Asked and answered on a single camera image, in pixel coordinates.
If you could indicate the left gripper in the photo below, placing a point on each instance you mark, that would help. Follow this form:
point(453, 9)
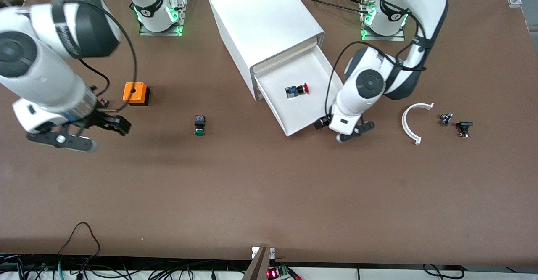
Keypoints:
point(322, 122)

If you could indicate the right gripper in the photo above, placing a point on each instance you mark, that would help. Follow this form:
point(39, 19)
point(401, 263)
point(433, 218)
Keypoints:
point(99, 120)

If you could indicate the white plastic drawer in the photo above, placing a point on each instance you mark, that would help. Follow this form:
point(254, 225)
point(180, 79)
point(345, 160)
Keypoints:
point(294, 112)

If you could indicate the red push button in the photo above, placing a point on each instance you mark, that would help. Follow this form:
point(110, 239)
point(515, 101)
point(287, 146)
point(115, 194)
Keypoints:
point(296, 91)

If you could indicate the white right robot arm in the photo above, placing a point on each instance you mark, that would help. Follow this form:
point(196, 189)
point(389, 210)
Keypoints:
point(42, 74)

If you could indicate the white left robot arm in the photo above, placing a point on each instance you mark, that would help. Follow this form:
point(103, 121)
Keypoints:
point(370, 82)

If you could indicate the green push button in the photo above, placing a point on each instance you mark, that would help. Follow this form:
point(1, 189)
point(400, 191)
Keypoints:
point(199, 131)

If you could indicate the white drawer cabinet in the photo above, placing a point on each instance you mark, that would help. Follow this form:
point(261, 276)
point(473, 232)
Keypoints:
point(260, 19)

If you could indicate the small black terminal block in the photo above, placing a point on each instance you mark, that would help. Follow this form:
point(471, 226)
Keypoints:
point(104, 102)

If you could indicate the white semicircular plastic clamp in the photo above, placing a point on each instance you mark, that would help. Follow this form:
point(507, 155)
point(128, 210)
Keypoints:
point(405, 122)

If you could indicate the small metal fitting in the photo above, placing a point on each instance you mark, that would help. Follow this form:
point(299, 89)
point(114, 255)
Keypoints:
point(445, 119)

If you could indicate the circuit board with red display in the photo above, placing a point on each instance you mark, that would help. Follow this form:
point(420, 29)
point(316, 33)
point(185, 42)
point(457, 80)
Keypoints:
point(275, 273)

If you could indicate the orange button enclosure box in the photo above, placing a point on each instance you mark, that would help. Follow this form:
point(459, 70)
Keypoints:
point(135, 93)

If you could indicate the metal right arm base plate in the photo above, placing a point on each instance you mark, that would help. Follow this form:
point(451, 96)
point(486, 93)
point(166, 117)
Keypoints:
point(162, 33)

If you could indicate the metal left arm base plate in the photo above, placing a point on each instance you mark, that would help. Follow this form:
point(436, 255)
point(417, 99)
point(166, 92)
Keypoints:
point(386, 38)

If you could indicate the black switch contact block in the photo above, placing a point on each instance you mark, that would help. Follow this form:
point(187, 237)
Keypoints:
point(464, 125)

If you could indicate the brown camera mount beam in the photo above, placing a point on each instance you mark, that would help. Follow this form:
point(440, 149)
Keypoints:
point(258, 267)

